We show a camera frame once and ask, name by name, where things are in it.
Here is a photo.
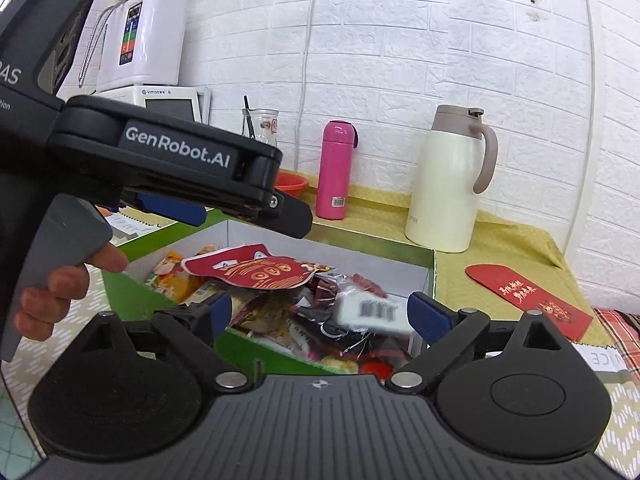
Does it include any mustard yellow cloth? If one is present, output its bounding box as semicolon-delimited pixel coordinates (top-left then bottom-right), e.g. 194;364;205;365
280;170;596;351

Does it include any red date snack packet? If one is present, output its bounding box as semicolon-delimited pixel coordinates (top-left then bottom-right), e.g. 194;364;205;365
350;272;388;298

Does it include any flexible metal hose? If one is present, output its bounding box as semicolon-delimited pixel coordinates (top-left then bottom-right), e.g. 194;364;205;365
79;7;110;86

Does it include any white wall cable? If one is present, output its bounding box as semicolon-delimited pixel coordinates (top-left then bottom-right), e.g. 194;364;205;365
295;0;321;173
565;0;601;248

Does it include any red plaid cloth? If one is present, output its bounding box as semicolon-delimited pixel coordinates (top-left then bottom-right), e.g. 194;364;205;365
592;307;640;351

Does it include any red envelope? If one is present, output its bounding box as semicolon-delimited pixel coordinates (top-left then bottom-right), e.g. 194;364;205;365
465;262;595;341

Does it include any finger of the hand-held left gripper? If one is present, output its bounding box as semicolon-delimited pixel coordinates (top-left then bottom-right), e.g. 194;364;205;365
135;191;208;227
117;175;314;239

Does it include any glass jar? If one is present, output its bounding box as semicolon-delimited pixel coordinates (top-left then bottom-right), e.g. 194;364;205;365
241;107;279;148

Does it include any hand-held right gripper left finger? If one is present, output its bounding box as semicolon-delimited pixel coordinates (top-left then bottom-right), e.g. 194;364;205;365
75;291;255;395

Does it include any green cardboard box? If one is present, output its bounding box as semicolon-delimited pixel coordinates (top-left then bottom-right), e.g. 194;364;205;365
100;207;436;376

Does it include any red plastic basket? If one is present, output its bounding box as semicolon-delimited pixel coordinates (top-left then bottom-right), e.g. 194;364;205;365
275;171;310;198

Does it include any pink thermos bottle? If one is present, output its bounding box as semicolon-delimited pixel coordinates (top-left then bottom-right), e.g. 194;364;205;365
315;120;359;221

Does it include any white water purifier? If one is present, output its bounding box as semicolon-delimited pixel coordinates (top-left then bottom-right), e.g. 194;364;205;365
95;0;188;93

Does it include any cream thermal carafe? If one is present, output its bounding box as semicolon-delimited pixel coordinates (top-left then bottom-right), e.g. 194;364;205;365
404;105;499;253

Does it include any orange cartoon snack packet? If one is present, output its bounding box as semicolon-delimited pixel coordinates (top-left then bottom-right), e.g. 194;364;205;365
147;250;211;306

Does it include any patterned tablecloth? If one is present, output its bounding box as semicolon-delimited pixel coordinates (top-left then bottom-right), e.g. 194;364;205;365
0;207;640;480

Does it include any person's left hand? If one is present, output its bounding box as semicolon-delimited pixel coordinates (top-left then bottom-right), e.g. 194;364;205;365
14;242;128;342

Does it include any red nuts pouch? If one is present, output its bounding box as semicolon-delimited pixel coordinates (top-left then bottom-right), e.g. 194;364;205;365
181;242;336;292

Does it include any brown glossy snack packet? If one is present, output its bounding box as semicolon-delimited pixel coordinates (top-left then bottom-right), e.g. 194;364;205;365
295;280;418;356

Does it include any white water dispenser with screen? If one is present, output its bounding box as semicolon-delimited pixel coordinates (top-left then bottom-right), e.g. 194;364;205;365
95;85;212;126

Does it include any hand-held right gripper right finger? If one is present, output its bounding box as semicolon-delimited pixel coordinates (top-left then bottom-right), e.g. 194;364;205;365
387;291;571;392

